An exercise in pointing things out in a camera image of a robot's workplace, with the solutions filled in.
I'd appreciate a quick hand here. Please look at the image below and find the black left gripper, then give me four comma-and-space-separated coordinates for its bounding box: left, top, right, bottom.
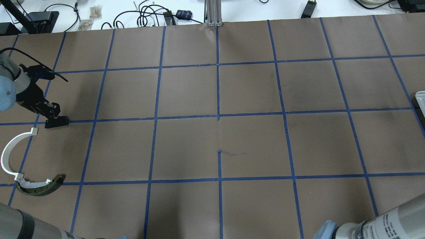
16, 78, 60, 120

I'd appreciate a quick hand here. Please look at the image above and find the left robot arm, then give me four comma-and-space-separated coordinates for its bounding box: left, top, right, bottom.
1, 53, 60, 120

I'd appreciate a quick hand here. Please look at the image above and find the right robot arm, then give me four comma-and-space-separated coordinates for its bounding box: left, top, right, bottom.
313, 194, 425, 239

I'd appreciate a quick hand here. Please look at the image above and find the small black flat plate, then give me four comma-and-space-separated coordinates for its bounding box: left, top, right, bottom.
44, 116, 69, 129

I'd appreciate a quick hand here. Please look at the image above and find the white curved plastic part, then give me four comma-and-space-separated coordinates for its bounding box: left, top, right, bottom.
1, 127, 38, 182

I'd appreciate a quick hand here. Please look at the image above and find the dark brake shoe part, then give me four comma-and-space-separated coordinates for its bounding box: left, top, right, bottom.
16, 174, 66, 197

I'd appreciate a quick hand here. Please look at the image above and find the black power adapter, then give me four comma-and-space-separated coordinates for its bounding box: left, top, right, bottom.
300, 0, 317, 19

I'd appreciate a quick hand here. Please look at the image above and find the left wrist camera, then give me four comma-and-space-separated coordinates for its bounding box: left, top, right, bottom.
19, 64, 55, 83

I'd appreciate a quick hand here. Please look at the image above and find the black cable on desk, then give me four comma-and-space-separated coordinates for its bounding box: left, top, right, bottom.
45, 3, 81, 33

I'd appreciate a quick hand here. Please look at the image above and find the aluminium frame post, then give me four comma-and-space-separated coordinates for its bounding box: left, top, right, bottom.
205, 0, 222, 27

